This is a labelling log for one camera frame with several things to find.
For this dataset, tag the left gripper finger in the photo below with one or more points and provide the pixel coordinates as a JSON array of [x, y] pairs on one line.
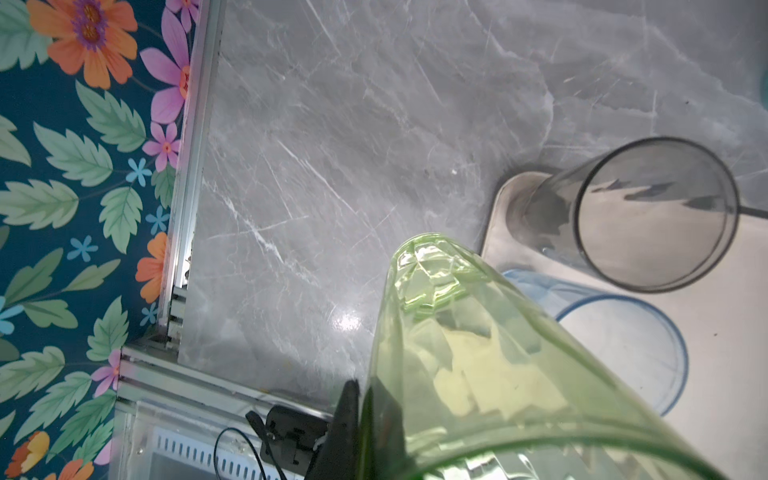
[[338, 456]]

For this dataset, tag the tall green faceted tumbler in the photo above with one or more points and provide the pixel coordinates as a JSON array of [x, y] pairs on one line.
[[470, 379]]

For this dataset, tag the light blue tumbler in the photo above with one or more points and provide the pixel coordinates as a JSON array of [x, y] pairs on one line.
[[633, 338]]

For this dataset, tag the beige plastic tray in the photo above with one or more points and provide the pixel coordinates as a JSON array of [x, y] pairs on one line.
[[722, 411]]

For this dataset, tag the grey smoky tumbler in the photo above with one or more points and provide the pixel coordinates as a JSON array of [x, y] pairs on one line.
[[652, 216]]

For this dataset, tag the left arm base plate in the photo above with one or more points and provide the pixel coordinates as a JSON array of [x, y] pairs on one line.
[[292, 441]]

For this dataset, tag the white vented cable duct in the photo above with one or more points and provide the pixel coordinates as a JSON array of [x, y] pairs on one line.
[[152, 441]]

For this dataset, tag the aluminium front rail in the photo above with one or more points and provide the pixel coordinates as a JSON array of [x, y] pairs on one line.
[[157, 371]]

